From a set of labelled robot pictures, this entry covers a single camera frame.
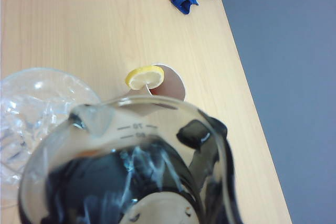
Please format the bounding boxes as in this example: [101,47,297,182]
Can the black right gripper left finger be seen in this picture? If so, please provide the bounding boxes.
[44,155,87,224]

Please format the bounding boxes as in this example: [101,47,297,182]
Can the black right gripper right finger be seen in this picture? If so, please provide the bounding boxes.
[207,116,244,224]

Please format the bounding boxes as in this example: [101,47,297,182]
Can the smoky grey measuring cup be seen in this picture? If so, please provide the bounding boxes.
[19,95,244,224]

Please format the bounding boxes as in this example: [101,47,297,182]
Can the beige paper cup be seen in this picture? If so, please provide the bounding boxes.
[115,61,186,117]

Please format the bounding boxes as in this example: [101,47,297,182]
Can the clear wine glass with ice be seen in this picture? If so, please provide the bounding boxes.
[0,68,102,204]

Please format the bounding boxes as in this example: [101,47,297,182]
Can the yellow lemon slice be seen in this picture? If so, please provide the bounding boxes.
[125,65,165,90]

